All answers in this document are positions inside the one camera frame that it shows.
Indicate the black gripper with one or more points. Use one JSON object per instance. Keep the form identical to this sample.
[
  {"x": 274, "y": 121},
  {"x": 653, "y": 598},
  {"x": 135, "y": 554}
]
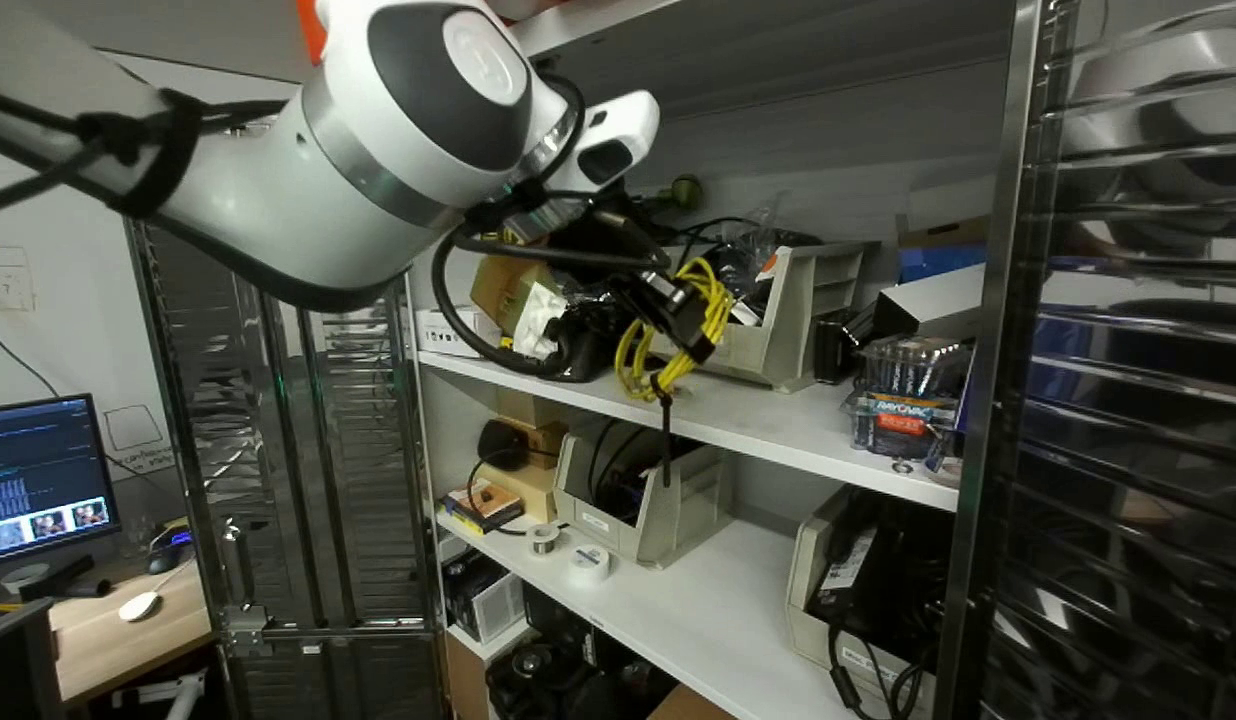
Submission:
[{"x": 578, "y": 310}]

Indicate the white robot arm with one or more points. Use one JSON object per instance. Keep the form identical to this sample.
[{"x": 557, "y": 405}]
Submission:
[{"x": 418, "y": 121}]

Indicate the grey upper storage box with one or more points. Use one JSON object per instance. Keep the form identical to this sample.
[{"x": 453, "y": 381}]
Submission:
[{"x": 794, "y": 294}]

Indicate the grey storage box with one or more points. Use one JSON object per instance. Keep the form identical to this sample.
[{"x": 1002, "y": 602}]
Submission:
[
  {"x": 639, "y": 494},
  {"x": 875, "y": 570},
  {"x": 794, "y": 294}
]

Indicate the grey middle storage box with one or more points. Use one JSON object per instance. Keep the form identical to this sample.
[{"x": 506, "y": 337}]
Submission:
[{"x": 639, "y": 494}]

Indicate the silver metal box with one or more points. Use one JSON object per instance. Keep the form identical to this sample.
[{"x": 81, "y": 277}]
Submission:
[{"x": 939, "y": 305}]

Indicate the battery pack box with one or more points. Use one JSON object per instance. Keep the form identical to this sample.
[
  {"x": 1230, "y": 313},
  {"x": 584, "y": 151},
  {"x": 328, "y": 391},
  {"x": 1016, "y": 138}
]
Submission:
[{"x": 910, "y": 397}]

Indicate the grey lower storage box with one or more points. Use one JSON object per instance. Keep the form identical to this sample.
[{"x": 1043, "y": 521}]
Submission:
[{"x": 875, "y": 570}]

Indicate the white shelf board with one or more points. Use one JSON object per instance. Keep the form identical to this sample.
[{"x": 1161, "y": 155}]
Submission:
[{"x": 803, "y": 429}]

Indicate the white tape roll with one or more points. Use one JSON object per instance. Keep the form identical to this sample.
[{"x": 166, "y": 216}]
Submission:
[{"x": 591, "y": 565}]

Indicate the white computer mouse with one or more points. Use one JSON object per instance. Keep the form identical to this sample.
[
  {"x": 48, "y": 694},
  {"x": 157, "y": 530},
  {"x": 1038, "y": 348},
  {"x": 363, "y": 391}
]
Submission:
[{"x": 137, "y": 606}]

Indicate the computer monitor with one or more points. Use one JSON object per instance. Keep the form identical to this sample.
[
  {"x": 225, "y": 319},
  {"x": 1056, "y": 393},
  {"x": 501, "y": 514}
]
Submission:
[{"x": 52, "y": 478}]

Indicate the wooden desk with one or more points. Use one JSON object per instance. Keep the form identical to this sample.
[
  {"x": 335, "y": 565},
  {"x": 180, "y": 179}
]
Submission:
[{"x": 97, "y": 648}]

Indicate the black wire rack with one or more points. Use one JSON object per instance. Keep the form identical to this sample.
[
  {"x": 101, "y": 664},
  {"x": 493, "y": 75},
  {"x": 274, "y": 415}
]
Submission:
[{"x": 296, "y": 450}]

